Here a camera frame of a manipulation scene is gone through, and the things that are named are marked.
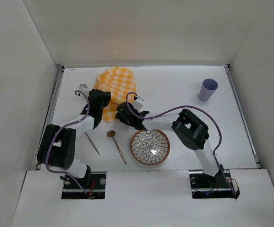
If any copper spoon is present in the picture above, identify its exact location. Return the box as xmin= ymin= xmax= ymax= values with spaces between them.
xmin=107 ymin=130 xmax=127 ymax=165

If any yellow white checkered cloth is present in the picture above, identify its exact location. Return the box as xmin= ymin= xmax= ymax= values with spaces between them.
xmin=94 ymin=67 xmax=137 ymax=122

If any silver fork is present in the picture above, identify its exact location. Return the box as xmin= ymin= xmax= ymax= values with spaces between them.
xmin=85 ymin=132 xmax=100 ymax=156

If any floral patterned bowl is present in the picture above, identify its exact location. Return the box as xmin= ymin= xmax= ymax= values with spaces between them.
xmin=130 ymin=130 xmax=171 ymax=166

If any lavender cup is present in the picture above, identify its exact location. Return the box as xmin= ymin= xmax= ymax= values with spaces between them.
xmin=198 ymin=79 xmax=218 ymax=102

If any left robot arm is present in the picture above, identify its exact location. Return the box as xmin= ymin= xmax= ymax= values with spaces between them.
xmin=37 ymin=89 xmax=111 ymax=190

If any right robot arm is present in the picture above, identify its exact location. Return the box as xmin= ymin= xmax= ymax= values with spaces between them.
xmin=115 ymin=102 xmax=224 ymax=178

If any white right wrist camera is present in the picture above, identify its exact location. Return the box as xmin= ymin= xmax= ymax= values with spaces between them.
xmin=132 ymin=96 xmax=144 ymax=112

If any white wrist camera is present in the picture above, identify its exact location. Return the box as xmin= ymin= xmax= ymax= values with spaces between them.
xmin=132 ymin=96 xmax=144 ymax=112
xmin=75 ymin=84 xmax=90 ymax=97

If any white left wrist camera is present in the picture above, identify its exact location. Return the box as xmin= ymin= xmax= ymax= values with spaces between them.
xmin=75 ymin=84 xmax=90 ymax=97

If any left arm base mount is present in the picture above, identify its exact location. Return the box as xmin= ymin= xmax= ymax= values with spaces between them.
xmin=60 ymin=172 xmax=106 ymax=200

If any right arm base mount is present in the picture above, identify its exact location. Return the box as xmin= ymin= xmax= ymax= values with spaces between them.
xmin=189 ymin=170 xmax=240 ymax=199

